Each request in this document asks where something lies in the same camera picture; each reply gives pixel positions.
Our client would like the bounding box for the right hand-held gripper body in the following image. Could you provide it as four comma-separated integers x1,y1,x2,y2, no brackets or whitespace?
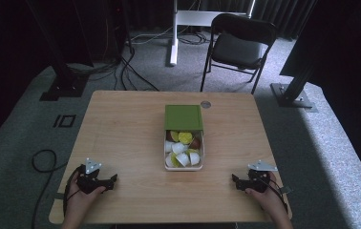
239,159,279,194

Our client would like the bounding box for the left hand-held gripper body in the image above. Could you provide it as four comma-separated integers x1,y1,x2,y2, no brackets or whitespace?
75,157,115,196

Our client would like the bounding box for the person's left hand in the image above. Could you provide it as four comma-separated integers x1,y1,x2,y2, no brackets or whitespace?
65,173,107,220

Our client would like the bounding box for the person's right hand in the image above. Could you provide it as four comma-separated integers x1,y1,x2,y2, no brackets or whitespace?
244,173,287,220

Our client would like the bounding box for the white drawer tray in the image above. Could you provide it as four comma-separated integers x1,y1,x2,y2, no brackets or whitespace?
162,128,205,172

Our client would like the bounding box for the pile of coffee capsules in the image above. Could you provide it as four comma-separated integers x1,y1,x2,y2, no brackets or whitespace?
164,130,203,169

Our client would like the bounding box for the green box sleeve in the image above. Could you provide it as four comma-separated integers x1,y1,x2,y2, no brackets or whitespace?
163,104,204,133

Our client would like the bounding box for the black metal stand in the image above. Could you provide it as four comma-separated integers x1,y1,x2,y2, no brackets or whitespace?
25,0,91,102
269,0,319,114

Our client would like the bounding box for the black folding chair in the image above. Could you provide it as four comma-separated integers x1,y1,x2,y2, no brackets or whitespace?
200,12,279,95

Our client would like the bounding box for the dark computer tower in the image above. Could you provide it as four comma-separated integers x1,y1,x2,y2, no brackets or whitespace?
100,0,129,62

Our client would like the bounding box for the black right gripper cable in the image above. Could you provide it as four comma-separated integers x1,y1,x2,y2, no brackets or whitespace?
263,176,292,215

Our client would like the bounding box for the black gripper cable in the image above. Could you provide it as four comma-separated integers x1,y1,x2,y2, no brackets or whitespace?
62,165,86,218
263,176,292,215

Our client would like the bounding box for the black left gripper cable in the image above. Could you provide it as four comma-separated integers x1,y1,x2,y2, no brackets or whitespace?
62,165,86,218

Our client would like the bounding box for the black looped floor cable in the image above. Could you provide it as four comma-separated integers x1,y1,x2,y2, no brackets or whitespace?
30,149,69,229

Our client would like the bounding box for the bundle of black floor cables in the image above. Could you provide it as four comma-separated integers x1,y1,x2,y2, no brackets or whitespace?
67,44,161,94

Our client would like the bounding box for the white floor cable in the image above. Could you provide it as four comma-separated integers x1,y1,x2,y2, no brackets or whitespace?
130,26,174,46

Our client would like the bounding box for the white desk frame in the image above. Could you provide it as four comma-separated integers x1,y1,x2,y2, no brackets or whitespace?
168,0,257,67

